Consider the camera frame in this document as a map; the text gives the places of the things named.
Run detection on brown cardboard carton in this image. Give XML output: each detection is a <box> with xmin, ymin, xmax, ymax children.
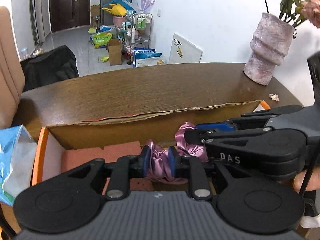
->
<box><xmin>107</xmin><ymin>39</ymin><xmax>122</xmax><ymax>66</ymax></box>

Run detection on pink textured vase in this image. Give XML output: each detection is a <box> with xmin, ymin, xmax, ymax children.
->
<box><xmin>244</xmin><ymin>12</ymin><xmax>295</xmax><ymax>86</ymax></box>

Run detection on yellow watering can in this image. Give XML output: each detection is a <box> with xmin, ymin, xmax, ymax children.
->
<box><xmin>102</xmin><ymin>4</ymin><xmax>127</xmax><ymax>17</ymax></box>

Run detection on person's right hand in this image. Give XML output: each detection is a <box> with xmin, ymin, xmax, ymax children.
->
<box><xmin>292</xmin><ymin>166</ymin><xmax>320</xmax><ymax>194</ymax></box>

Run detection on blue tissue pack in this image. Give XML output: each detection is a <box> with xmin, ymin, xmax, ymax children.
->
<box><xmin>1</xmin><ymin>125</ymin><xmax>37</xmax><ymax>206</ymax></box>

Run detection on white flat panel box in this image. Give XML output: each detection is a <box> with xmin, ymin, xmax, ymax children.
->
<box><xmin>169</xmin><ymin>33</ymin><xmax>203</xmax><ymax>64</ymax></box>

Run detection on black chair with jacket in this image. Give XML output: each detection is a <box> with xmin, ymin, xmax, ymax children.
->
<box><xmin>21</xmin><ymin>45</ymin><xmax>79</xmax><ymax>92</ymax></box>

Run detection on wire storage cart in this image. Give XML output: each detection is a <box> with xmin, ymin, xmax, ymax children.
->
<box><xmin>120</xmin><ymin>13</ymin><xmax>153</xmax><ymax>65</ymax></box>

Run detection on dark brown door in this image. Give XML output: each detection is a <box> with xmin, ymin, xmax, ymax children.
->
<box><xmin>49</xmin><ymin>0</ymin><xmax>90</xmax><ymax>33</ymax></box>

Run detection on peach hard-shell suitcase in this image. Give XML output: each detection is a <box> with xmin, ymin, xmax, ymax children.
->
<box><xmin>0</xmin><ymin>7</ymin><xmax>25</xmax><ymax>129</ymax></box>

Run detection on dried pink roses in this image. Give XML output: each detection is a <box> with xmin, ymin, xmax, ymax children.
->
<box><xmin>259</xmin><ymin>0</ymin><xmax>319</xmax><ymax>31</ymax></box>

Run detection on red cardboard box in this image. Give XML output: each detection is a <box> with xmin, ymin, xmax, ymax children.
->
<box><xmin>31</xmin><ymin>101</ymin><xmax>270</xmax><ymax>186</ymax></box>

